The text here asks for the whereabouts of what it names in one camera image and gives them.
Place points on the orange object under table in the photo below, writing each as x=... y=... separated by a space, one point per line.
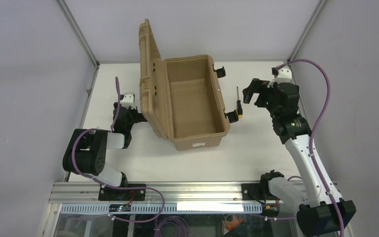
x=231 y=221

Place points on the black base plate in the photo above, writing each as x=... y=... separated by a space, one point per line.
x=137 y=193
x=254 y=191

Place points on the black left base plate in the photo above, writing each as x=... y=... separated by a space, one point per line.
x=137 y=193

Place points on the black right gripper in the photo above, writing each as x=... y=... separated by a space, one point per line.
x=263 y=92

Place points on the white slotted cable duct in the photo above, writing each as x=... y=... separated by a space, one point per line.
x=190 y=207

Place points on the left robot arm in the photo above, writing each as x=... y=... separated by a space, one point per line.
x=86 y=152

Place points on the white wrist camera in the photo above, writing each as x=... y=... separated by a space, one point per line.
x=280 y=76
x=128 y=100

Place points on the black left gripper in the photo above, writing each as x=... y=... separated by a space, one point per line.
x=126 y=116

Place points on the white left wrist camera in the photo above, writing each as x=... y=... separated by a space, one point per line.
x=128 y=100

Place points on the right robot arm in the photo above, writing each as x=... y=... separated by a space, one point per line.
x=321 y=209

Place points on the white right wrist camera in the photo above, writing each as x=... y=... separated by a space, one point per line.
x=280 y=76

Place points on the black yellow screwdriver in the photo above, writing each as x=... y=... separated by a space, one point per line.
x=239 y=108

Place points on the aluminium mounting rail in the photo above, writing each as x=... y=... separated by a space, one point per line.
x=87 y=192

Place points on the tan plastic toolbox bin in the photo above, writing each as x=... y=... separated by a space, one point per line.
x=181 y=98

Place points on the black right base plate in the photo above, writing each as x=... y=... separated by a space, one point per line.
x=254 y=191

